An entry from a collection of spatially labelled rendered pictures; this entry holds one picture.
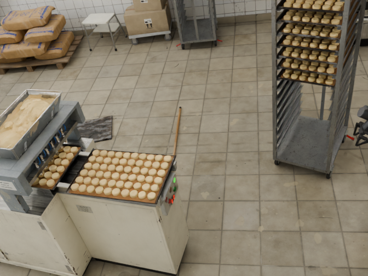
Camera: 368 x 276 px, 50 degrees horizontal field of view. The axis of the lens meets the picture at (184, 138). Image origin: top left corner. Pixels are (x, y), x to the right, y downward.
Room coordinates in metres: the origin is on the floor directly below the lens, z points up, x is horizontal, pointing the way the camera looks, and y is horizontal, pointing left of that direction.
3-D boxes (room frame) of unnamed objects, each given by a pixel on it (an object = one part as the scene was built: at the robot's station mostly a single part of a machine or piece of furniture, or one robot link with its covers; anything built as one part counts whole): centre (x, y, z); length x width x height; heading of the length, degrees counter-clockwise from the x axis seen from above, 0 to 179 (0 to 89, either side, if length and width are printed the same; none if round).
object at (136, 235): (1.85, 0.49, 0.45); 0.70 x 0.34 x 0.90; 66
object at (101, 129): (3.53, 1.06, 0.02); 0.60 x 0.40 x 0.03; 90
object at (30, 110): (2.06, 0.95, 1.28); 0.54 x 0.27 x 0.06; 156
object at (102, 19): (5.63, 0.83, 0.23); 0.45 x 0.45 x 0.46; 67
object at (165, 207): (1.70, 0.16, 0.77); 0.24 x 0.04 x 0.14; 156
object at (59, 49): (5.57, 1.58, 0.19); 0.72 x 0.42 x 0.15; 170
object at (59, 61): (5.62, 1.87, 0.06); 1.20 x 0.80 x 0.11; 78
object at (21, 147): (2.06, 0.95, 1.25); 0.56 x 0.29 x 0.14; 156
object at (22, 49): (5.41, 1.93, 0.32); 0.72 x 0.42 x 0.17; 80
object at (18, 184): (2.06, 0.95, 1.01); 0.72 x 0.33 x 0.34; 156
